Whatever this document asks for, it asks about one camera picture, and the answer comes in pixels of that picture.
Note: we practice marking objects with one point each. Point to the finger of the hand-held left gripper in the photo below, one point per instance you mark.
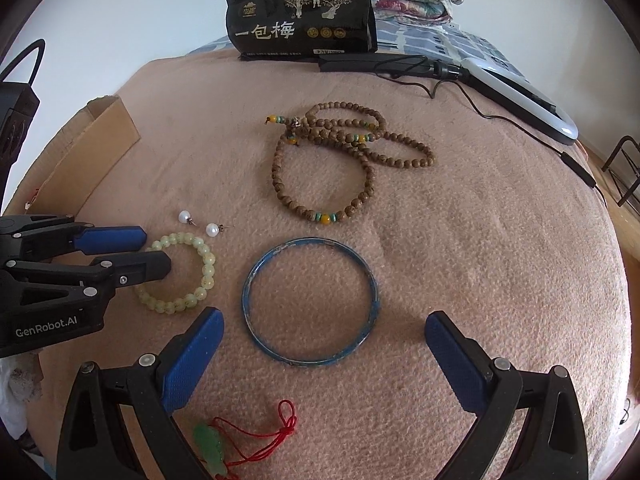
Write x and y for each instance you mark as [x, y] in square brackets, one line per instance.
[142, 266]
[112, 239]

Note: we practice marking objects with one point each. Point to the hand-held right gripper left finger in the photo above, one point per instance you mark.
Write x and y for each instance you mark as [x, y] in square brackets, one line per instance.
[192, 355]

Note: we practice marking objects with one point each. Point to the blue bangle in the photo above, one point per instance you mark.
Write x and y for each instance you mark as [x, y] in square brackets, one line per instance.
[374, 305]

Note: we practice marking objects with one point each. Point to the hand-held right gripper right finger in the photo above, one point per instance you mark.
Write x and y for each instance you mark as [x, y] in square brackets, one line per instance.
[457, 360]

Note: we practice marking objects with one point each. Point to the cardboard box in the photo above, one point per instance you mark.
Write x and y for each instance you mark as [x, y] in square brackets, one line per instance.
[100, 130]

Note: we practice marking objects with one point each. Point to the black looped object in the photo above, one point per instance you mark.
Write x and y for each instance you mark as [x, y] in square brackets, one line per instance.
[17, 110]

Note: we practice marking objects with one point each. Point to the black metal rack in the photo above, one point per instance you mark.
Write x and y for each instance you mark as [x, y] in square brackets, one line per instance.
[614, 152]

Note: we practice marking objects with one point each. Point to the blue checked bedsheet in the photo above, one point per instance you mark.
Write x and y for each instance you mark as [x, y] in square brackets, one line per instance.
[425, 40]

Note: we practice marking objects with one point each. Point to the white pearl earring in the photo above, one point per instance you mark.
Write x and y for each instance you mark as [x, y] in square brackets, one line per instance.
[184, 217]
[212, 229]

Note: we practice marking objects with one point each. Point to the white lace cloth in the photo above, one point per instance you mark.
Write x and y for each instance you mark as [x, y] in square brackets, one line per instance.
[15, 410]

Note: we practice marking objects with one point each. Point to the black tripod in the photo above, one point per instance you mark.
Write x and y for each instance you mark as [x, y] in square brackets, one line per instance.
[360, 64]

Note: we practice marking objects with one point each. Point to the black snack bag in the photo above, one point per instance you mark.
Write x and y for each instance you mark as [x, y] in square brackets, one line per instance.
[300, 15]

